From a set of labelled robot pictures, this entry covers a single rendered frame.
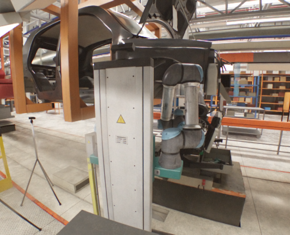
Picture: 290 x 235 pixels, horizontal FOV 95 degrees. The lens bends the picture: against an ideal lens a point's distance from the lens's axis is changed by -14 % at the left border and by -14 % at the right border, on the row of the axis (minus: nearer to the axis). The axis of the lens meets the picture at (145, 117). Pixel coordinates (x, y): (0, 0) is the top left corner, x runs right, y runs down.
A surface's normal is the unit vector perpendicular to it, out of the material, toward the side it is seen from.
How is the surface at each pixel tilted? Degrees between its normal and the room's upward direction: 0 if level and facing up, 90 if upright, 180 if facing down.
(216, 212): 90
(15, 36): 90
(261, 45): 90
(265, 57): 90
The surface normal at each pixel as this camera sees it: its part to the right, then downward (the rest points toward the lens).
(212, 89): -0.43, 0.30
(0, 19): 0.89, 0.07
